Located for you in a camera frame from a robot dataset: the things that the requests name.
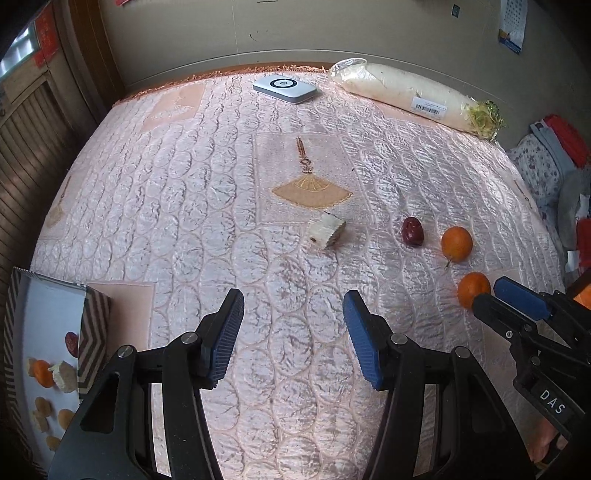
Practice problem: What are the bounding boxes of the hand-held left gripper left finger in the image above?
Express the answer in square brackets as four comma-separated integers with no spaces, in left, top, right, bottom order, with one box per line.
[46,288,245,480]

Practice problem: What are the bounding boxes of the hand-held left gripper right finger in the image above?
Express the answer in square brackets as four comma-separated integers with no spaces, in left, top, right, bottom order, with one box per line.
[342,290,539,480]

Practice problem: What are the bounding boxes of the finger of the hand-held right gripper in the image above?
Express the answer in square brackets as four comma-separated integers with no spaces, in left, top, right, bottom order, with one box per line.
[493,276,591,340]
[472,294,571,365]

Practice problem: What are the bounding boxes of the striped cardboard box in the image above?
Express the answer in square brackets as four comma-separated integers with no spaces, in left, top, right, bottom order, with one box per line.
[4,268,112,476]

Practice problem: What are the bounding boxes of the small orange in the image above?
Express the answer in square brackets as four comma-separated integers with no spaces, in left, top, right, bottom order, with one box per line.
[33,360,56,388]

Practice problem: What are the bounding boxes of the person's right hand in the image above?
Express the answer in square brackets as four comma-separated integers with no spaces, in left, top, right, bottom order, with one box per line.
[529,413,571,467]

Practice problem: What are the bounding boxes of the large orange with stem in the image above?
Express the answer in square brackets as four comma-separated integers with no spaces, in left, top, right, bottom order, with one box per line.
[441,226,474,271]

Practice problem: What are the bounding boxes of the dark grey cloth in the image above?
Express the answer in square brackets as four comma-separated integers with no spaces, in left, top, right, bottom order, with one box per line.
[556,170,591,252]

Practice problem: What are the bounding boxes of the large red jujube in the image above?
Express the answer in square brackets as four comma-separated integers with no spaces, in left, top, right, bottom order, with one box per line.
[401,216,426,247]

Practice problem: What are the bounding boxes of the floral cloth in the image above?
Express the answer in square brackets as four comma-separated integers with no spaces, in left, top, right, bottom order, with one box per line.
[508,134,566,217]

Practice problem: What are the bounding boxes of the pink quilted bedspread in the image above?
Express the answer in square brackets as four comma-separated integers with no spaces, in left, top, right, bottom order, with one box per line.
[30,62,568,480]

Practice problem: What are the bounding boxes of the light grey folded cloth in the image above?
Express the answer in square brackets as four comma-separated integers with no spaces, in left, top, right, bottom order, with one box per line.
[529,121,578,174]

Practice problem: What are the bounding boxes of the red folded cloth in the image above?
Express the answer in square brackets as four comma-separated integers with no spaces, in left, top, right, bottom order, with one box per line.
[542,114,591,169]

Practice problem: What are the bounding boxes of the wrapped white daikon radish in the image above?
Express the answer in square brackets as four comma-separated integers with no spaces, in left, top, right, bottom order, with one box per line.
[329,58,506,143]

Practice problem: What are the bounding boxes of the white flat electronic device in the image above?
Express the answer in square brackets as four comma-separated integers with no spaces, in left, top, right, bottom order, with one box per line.
[252,74,318,104]

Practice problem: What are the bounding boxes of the wooden slatted panel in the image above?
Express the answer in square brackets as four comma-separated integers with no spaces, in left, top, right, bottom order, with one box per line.
[0,69,100,278]

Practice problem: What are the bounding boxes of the red paper couplet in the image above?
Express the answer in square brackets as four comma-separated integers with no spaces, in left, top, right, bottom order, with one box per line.
[34,11,58,65]

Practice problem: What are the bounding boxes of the window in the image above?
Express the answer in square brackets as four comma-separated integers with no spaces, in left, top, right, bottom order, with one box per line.
[0,23,40,86]

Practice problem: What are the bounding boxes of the wall calendar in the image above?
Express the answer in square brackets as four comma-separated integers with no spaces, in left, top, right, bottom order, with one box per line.
[498,0,528,55]

